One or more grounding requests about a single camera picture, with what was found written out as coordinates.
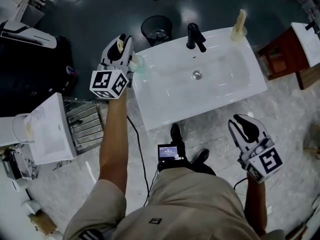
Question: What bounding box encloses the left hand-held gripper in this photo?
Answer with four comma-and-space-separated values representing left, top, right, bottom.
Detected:
89, 33, 135, 100

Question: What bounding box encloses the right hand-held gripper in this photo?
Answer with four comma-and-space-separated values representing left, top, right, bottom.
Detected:
227, 113, 284, 184

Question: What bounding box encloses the clear plastic cup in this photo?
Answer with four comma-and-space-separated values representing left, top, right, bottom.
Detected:
129, 54, 147, 74
229, 25, 248, 42

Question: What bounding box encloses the person's left forearm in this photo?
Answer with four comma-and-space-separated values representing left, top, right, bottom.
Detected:
98, 86, 129, 195

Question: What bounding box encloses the person's right forearm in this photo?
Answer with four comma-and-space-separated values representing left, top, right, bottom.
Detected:
243, 172, 267, 236

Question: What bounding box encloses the black mesh waste bin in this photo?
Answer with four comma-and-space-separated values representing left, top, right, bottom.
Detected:
140, 15, 173, 47

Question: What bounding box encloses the person's right black shoe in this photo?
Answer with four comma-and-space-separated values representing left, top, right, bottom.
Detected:
191, 148, 210, 165

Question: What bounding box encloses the person's black shoe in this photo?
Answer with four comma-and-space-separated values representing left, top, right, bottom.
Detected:
169, 123, 183, 145
191, 148, 210, 165

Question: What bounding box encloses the person's left black shoe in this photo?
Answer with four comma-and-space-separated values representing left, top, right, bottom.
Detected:
169, 123, 183, 145

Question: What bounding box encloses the black sink faucet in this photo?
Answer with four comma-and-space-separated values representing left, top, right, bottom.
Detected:
186, 22, 208, 54

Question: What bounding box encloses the chrome slatted rack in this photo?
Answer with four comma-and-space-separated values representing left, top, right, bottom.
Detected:
62, 98, 106, 156

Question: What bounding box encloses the small black monitor screen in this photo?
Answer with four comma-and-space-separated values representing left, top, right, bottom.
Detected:
157, 144, 180, 162

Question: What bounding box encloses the wooden vanity white basin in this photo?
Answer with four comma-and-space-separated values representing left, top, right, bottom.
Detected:
257, 21, 320, 90

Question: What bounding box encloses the white appliance black trim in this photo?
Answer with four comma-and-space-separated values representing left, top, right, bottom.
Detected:
0, 20, 57, 50

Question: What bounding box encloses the black cabinet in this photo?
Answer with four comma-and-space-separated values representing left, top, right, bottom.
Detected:
0, 35, 78, 117

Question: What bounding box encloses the person's beige shirt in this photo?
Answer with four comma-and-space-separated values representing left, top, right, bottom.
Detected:
63, 167, 286, 240

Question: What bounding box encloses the white rectangular basin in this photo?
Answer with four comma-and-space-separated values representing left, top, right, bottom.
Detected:
23, 92, 78, 165

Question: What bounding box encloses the small black faucet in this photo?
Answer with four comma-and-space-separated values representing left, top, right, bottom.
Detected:
304, 20, 320, 34

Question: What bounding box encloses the marble pattern vanity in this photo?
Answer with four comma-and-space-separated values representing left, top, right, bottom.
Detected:
0, 146, 41, 181

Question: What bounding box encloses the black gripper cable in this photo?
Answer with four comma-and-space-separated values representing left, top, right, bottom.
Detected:
233, 176, 248, 190
126, 115, 158, 207

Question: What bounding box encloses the white sink vanity dark frame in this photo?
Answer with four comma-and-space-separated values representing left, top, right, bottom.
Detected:
131, 26, 268, 131

